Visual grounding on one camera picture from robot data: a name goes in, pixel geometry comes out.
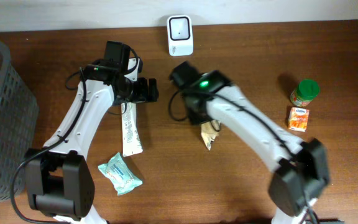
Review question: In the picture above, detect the teal tissue pack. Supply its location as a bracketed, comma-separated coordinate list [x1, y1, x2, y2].
[98, 152, 143, 195]

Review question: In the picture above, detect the white barcode scanner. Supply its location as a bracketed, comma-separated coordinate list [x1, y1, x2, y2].
[167, 15, 194, 57]

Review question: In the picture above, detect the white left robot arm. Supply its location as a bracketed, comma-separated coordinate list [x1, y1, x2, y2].
[24, 58, 158, 223]

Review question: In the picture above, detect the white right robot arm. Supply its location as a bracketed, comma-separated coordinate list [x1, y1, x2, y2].
[181, 70, 330, 223]

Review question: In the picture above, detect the grey plastic basket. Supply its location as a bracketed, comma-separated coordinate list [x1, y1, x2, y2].
[0, 41, 39, 202]

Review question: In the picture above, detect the white cream tube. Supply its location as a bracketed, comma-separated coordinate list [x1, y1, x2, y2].
[121, 103, 143, 157]

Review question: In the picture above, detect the beige snack bag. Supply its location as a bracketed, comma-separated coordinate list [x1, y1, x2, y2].
[201, 120, 221, 151]

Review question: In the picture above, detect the green lid jar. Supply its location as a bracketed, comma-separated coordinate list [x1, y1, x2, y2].
[290, 79, 320, 107]

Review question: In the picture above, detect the orange tissue pack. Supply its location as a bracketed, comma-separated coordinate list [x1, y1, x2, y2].
[288, 107, 310, 132]

